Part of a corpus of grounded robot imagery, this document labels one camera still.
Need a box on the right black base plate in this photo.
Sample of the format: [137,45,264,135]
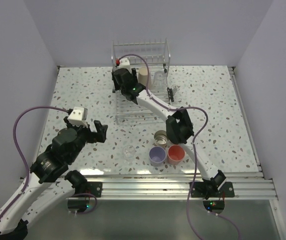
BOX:
[189,181,235,199]

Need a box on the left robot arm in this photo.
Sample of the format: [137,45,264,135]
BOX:
[0,117,108,240]

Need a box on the small clear glass cup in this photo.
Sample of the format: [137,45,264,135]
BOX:
[122,145,136,160]

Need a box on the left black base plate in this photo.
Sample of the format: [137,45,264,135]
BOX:
[72,181,103,198]

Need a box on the steel cup middle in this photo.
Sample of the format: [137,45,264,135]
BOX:
[154,130,168,148]

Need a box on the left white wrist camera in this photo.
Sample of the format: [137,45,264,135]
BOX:
[68,107,88,128]

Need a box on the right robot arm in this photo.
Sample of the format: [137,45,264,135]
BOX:
[112,67,226,196]

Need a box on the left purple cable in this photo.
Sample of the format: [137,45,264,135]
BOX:
[0,105,97,240]

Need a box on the silver wire dish rack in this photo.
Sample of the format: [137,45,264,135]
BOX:
[111,38,180,125]

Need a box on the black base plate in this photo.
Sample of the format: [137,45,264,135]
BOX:
[72,181,103,198]
[189,181,235,199]

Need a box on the red plastic cup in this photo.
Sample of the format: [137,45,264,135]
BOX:
[167,145,185,166]

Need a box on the aluminium frame rail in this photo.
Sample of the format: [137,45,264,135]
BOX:
[86,173,278,201]

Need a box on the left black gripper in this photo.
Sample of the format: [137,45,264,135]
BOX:
[65,115,107,163]

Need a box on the tan paper cup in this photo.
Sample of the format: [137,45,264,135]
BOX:
[138,67,152,89]

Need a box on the large clear glass cup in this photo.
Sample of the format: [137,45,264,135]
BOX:
[152,71,166,91]

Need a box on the purple plastic cup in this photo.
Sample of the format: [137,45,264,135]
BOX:
[149,146,167,167]

